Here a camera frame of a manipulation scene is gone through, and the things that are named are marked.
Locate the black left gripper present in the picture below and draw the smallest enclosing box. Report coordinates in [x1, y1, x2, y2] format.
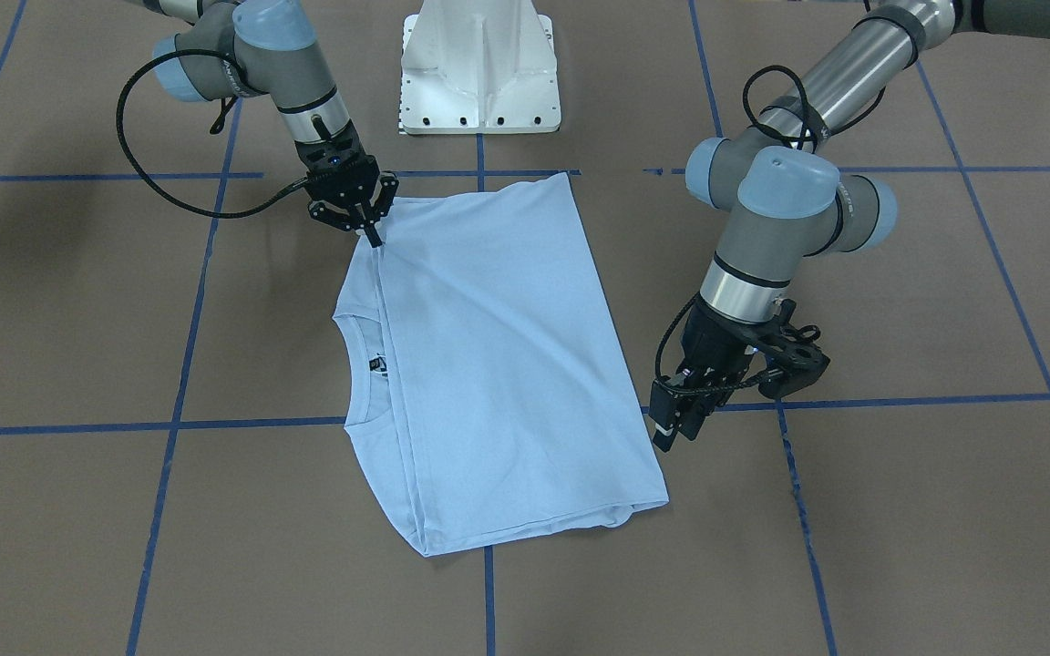
[649, 294, 832, 453]

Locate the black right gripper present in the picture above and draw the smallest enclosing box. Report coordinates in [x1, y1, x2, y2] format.
[295, 123, 399, 248]

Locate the light blue t-shirt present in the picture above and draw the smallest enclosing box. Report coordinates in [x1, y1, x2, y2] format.
[334, 173, 668, 557]

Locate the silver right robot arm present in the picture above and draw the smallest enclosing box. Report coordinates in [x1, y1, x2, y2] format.
[133, 1, 397, 248]

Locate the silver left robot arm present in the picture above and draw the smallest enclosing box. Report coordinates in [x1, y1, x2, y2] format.
[647, 1, 1050, 452]

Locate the white garment tag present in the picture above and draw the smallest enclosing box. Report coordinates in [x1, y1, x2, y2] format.
[368, 354, 389, 377]

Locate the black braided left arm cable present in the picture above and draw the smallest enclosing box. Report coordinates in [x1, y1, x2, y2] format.
[653, 64, 890, 402]

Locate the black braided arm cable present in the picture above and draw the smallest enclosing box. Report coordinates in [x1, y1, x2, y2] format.
[116, 47, 316, 220]
[653, 64, 890, 402]

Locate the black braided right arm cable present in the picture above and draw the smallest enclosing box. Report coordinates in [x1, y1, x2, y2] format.
[116, 47, 316, 220]

